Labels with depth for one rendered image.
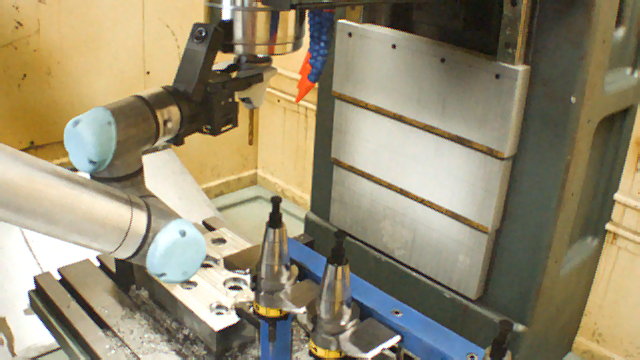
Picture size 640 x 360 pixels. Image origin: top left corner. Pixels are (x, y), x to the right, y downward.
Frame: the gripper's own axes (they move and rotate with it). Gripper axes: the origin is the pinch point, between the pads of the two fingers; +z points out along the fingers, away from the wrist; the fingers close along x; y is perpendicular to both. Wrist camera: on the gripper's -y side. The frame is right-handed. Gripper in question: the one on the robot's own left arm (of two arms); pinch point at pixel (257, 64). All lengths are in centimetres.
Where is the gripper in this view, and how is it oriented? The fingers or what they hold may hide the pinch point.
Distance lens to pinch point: 105.5
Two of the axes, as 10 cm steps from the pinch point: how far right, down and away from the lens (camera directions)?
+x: 8.2, 2.8, -5.1
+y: -0.3, 8.9, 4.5
